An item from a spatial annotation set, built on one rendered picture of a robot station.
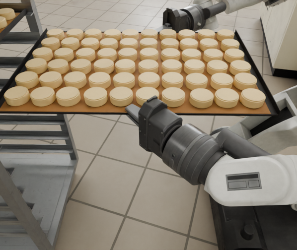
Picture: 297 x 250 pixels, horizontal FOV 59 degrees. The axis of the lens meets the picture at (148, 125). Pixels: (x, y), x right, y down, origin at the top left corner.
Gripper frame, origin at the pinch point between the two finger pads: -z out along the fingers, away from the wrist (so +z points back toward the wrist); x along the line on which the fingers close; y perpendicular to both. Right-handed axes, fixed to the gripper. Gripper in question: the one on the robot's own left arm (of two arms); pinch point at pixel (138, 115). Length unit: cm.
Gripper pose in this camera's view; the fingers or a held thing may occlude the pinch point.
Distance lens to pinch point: 54.1
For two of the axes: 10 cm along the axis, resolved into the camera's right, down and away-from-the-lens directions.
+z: 6.9, 4.9, -5.2
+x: 0.0, -7.3, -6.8
